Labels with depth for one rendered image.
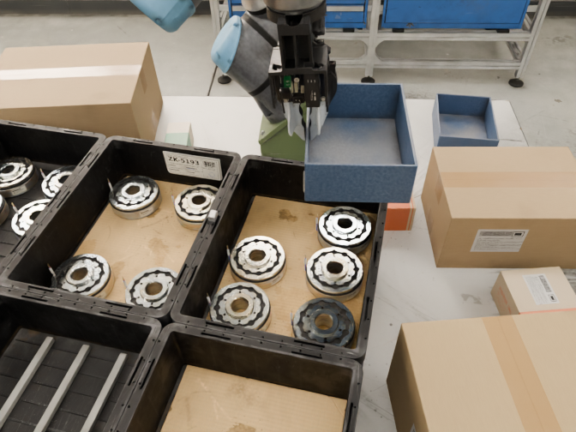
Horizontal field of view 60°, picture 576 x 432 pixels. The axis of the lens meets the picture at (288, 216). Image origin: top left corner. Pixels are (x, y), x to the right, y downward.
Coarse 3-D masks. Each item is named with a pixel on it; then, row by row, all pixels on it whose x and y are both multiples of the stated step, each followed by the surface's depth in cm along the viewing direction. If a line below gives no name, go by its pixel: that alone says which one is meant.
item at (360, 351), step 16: (240, 160) 100; (256, 160) 101; (272, 160) 100; (288, 160) 100; (240, 176) 97; (224, 208) 91; (384, 208) 90; (384, 224) 88; (208, 240) 86; (192, 272) 82; (368, 288) 79; (176, 304) 77; (368, 304) 78; (176, 320) 76; (192, 320) 75; (208, 320) 75; (368, 320) 76; (256, 336) 73; (272, 336) 73; (288, 336) 73; (368, 336) 73; (336, 352) 71; (352, 352) 71
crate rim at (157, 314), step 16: (144, 144) 105; (160, 144) 105; (176, 144) 104; (96, 160) 102; (80, 176) 98; (64, 192) 95; (224, 192) 94; (48, 224) 90; (208, 224) 89; (32, 240) 87; (16, 256) 85; (192, 256) 84; (16, 288) 80; (32, 288) 80; (48, 288) 80; (176, 288) 79; (96, 304) 78; (128, 304) 78; (160, 320) 76
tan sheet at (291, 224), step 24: (264, 216) 103; (288, 216) 103; (312, 216) 103; (240, 240) 99; (288, 240) 99; (312, 240) 99; (288, 264) 95; (288, 288) 91; (288, 312) 88; (360, 312) 87
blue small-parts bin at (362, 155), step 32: (352, 96) 82; (384, 96) 81; (352, 128) 83; (384, 128) 83; (320, 160) 77; (352, 160) 77; (384, 160) 77; (416, 160) 67; (320, 192) 70; (352, 192) 70; (384, 192) 70
